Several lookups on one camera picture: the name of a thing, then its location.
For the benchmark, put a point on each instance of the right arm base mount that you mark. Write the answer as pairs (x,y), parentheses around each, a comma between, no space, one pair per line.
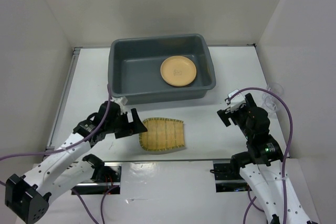
(226,181)

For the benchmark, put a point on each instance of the yellow bear plate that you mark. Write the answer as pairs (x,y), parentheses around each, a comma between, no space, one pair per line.
(178,71)

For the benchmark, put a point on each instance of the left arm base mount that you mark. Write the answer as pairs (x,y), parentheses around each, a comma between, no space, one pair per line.
(110,178)

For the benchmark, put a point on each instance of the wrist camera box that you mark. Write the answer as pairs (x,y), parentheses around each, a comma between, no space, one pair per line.
(122,101)
(234,100)

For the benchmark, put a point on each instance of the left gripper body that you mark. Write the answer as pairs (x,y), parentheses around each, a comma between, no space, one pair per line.
(111,125)

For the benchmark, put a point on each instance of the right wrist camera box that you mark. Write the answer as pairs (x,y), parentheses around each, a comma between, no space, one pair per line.
(234,100)

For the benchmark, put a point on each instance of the woven bamboo tray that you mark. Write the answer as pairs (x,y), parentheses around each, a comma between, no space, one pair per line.
(163,135)

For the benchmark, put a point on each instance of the clear plastic cup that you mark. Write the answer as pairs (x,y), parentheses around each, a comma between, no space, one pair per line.
(270,103)

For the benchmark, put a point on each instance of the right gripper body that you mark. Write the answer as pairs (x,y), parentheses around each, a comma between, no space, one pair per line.
(241,113)

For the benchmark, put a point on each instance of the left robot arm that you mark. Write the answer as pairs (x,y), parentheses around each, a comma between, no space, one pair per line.
(30,195)

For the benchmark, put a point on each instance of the grey plastic bin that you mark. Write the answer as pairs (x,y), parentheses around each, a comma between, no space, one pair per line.
(134,68)

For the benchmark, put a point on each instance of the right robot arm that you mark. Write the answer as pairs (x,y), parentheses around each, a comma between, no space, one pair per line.
(262,165)

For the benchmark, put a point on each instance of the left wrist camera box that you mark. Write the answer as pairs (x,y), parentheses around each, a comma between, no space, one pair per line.
(122,101)

